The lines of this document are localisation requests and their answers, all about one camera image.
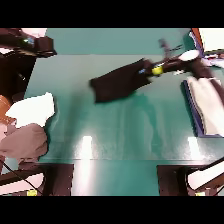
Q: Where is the black garment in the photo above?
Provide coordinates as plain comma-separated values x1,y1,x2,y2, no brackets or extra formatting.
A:
89,58,155,105

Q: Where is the blue garment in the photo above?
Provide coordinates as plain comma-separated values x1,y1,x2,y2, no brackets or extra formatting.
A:
180,79,224,139

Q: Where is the brown garment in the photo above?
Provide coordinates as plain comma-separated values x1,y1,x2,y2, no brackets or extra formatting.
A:
0,122,50,164

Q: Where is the orange garment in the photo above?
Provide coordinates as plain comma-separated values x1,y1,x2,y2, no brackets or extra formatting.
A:
0,94,16,126

